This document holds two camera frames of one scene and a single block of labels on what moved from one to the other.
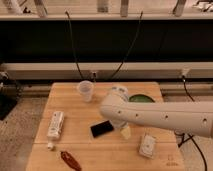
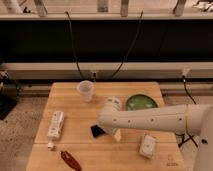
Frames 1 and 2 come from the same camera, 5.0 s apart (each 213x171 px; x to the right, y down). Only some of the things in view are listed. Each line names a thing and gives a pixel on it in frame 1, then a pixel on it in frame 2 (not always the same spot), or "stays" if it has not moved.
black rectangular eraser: x=101 y=128 stays
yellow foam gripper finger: x=125 y=132 -> x=117 y=135
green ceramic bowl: x=140 y=98 stays
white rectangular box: x=55 y=125 stays
